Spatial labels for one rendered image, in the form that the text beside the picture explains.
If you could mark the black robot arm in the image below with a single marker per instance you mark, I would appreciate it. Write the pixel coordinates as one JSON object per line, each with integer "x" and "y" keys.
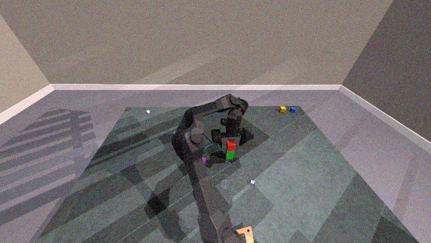
{"x": 215, "y": 225}

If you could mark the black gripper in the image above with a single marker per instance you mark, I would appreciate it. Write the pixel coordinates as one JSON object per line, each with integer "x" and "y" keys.
{"x": 232, "y": 131}

